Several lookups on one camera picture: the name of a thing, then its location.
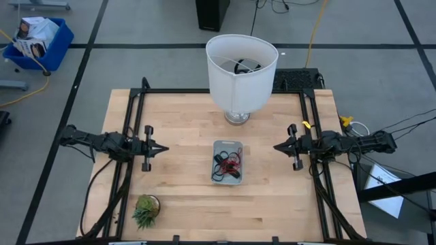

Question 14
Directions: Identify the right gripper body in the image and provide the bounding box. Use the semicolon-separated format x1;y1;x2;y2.
287;123;313;172

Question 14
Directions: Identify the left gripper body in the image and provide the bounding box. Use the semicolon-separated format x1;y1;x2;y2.
131;125;155;172

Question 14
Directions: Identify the thin black rubber band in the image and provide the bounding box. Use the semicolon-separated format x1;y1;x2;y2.
211;165;228;183
220;146;240;158

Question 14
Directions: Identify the potted green succulent plant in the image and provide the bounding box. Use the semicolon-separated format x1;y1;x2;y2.
131;194;161;231

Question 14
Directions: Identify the black perforated power box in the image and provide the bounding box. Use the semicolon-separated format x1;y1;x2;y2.
272;67;324;91

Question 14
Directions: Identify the white shade table lamp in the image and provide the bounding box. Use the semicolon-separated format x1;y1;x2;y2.
205;33;279;126

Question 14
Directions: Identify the white paper sheet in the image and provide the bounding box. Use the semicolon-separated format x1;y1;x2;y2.
363;163;405;219

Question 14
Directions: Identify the blue plastic tote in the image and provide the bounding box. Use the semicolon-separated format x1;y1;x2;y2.
2;16;75;72

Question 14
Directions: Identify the black computer tower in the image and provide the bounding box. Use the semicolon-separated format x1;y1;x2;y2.
194;0;231;33

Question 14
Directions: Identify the grey cart base leg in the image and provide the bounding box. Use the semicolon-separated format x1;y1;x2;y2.
0;80;29;92
8;0;72;11

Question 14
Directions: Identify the white printed carton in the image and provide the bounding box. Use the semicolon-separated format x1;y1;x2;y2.
16;16;61;44
14;37;48;59

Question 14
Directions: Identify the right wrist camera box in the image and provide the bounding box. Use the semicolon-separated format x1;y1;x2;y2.
299;135;311;153

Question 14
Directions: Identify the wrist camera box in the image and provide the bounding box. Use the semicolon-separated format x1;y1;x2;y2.
299;135;311;153
133;140;146;157

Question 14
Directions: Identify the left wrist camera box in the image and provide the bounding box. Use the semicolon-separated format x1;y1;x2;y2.
133;140;146;157

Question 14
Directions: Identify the white plastic handled bin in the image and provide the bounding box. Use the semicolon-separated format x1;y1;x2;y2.
211;140;245;186

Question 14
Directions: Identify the black aluminium table frame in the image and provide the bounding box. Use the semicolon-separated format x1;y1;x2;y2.
76;77;436;245

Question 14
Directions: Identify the white coiled cable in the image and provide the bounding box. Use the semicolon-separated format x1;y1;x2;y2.
350;121;371;137

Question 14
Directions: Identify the yellow hanging cord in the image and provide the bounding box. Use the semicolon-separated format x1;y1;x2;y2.
304;0;330;69

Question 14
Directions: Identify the black floor cable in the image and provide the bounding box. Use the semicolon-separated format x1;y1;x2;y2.
249;0;323;37

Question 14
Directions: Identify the yellow floor cable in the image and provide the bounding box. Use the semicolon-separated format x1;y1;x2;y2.
0;29;51;109

